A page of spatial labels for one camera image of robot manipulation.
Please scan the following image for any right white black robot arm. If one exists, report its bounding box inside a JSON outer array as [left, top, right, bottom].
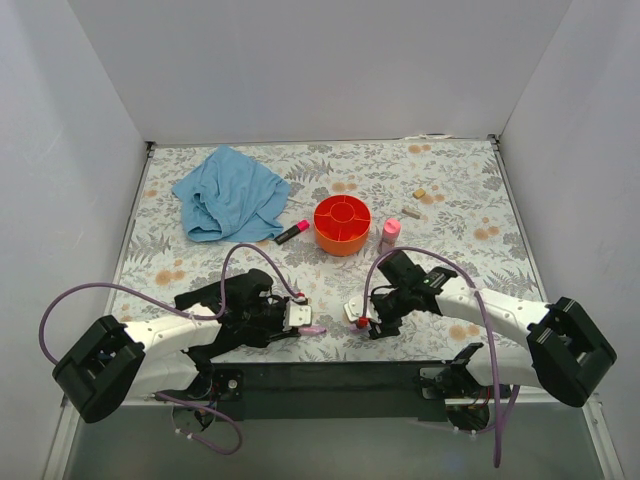
[[344, 248, 617, 407]]

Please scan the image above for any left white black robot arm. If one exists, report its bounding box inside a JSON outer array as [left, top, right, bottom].
[[52, 269, 325, 423]]

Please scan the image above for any black cloth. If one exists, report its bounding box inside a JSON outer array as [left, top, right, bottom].
[[174, 282, 225, 321]]

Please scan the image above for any pink glue bottle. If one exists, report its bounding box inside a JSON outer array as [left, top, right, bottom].
[[378, 218, 401, 254]]

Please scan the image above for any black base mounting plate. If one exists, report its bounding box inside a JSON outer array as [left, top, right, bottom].
[[154, 359, 516, 424]]

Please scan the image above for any orange round organizer container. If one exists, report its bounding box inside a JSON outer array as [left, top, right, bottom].
[[313, 195, 372, 257]]

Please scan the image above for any small brown eraser piece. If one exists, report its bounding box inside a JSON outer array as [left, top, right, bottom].
[[402, 208, 421, 219]]

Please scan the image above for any pink black highlighter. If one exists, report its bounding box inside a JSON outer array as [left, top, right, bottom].
[[274, 220, 310, 245]]

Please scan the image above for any floral table mat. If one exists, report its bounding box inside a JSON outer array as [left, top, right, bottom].
[[112, 140, 544, 362]]

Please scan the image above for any blue cloth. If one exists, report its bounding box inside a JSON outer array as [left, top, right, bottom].
[[172, 145, 290, 243]]

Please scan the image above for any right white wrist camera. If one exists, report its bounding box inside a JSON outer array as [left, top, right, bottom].
[[343, 296, 372, 327]]

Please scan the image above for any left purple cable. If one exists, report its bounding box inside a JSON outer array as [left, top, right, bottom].
[[38, 242, 306, 372]]

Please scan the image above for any purple cable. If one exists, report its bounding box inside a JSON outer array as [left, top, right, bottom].
[[363, 246, 521, 469], [38, 242, 306, 372]]

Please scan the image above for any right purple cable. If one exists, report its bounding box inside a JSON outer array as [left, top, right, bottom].
[[363, 246, 521, 469]]

